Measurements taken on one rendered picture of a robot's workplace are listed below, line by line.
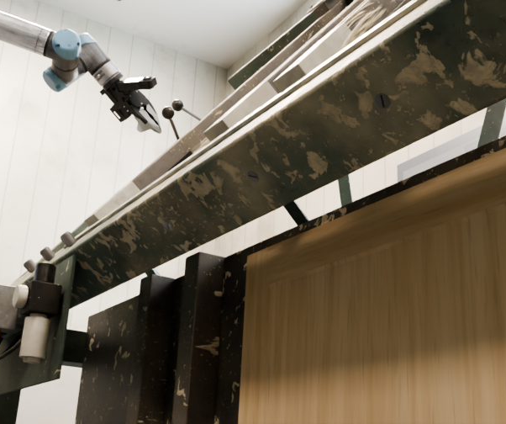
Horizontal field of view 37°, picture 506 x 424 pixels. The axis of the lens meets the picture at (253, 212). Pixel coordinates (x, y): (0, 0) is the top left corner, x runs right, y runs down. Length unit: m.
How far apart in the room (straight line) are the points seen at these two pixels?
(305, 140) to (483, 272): 0.27
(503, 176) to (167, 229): 0.54
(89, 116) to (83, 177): 0.51
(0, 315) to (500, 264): 1.04
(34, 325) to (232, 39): 5.11
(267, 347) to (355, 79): 0.60
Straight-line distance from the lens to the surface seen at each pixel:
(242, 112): 1.19
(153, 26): 6.35
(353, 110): 0.83
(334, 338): 1.13
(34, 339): 1.48
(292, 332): 1.22
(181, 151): 1.77
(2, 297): 1.62
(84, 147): 5.89
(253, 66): 2.68
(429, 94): 0.77
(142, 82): 2.23
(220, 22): 6.21
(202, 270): 1.47
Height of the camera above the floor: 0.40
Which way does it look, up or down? 20 degrees up
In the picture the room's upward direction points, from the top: 3 degrees clockwise
